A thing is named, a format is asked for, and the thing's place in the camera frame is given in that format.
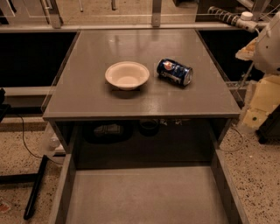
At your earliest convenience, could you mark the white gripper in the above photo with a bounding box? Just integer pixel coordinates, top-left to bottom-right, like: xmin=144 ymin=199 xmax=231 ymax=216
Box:
xmin=235 ymin=11 xmax=280 ymax=130

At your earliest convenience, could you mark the blue pepsi can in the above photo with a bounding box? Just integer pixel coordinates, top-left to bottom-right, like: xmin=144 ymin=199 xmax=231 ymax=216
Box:
xmin=157 ymin=59 xmax=193 ymax=87

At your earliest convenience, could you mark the grey cabinet with top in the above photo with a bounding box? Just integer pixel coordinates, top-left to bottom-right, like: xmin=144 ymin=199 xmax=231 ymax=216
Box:
xmin=44 ymin=29 xmax=240 ymax=169

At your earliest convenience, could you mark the open grey top drawer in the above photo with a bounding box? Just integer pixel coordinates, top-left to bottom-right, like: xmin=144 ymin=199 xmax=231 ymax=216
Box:
xmin=48 ymin=150 xmax=249 ymax=224

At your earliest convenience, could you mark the white paper bowl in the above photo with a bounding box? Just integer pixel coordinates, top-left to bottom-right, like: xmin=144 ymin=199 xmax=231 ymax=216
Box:
xmin=105 ymin=61 xmax=150 ymax=90

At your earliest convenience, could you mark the black metal stand leg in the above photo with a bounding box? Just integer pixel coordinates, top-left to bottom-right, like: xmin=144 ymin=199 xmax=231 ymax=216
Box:
xmin=0 ymin=155 xmax=48 ymax=221

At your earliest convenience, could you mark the white power strip with cable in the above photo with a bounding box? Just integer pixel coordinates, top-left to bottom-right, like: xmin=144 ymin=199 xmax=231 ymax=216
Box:
xmin=207 ymin=6 xmax=257 ymax=32

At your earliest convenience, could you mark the grey vertical post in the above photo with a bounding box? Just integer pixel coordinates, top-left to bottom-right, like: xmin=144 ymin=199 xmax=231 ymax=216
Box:
xmin=151 ymin=0 xmax=162 ymax=27

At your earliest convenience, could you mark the thin black floor cable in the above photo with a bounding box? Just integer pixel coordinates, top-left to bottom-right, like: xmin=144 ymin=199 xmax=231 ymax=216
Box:
xmin=14 ymin=113 xmax=45 ymax=160

